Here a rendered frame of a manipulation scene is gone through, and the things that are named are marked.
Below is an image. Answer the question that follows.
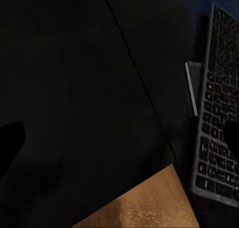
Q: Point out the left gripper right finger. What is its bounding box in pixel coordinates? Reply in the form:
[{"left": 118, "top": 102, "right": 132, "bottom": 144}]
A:
[{"left": 223, "top": 121, "right": 239, "bottom": 161}]

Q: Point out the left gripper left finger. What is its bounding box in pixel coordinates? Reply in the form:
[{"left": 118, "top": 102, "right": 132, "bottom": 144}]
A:
[{"left": 0, "top": 121, "right": 26, "bottom": 181}]

